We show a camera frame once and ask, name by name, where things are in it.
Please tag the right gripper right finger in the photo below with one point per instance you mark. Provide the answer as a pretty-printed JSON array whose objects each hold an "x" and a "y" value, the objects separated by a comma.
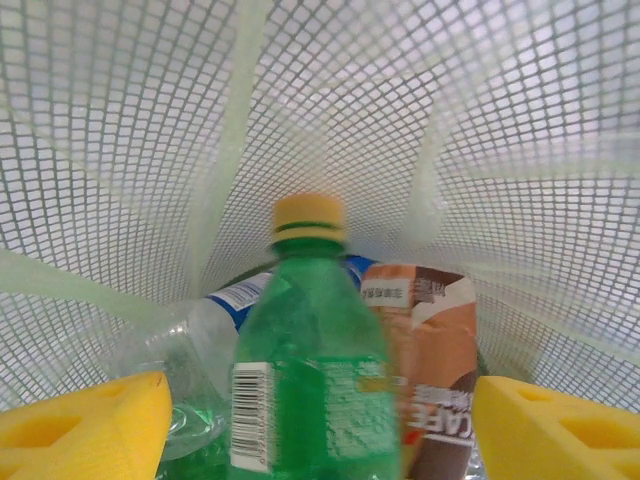
[{"x": 560, "y": 440}]

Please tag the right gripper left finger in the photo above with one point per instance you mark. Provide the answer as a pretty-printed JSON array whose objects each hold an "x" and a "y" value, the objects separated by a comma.
[{"x": 75, "y": 435}]

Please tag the brown coffee carton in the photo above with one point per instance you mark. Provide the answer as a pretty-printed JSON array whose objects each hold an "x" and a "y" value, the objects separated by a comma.
[{"x": 435, "y": 340}]

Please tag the long blue label water bottle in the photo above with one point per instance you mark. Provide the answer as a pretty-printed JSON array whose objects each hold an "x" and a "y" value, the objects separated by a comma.
[{"x": 220, "y": 320}]

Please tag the small green soda bottle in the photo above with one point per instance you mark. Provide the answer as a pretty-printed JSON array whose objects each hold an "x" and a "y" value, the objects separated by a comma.
[{"x": 320, "y": 350}]

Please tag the grey mesh bin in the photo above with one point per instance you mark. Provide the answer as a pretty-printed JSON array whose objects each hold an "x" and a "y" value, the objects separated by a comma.
[{"x": 500, "y": 100}]

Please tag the green plastic bin liner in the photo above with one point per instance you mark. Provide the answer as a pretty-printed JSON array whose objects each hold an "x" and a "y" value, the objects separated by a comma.
[{"x": 240, "y": 100}]

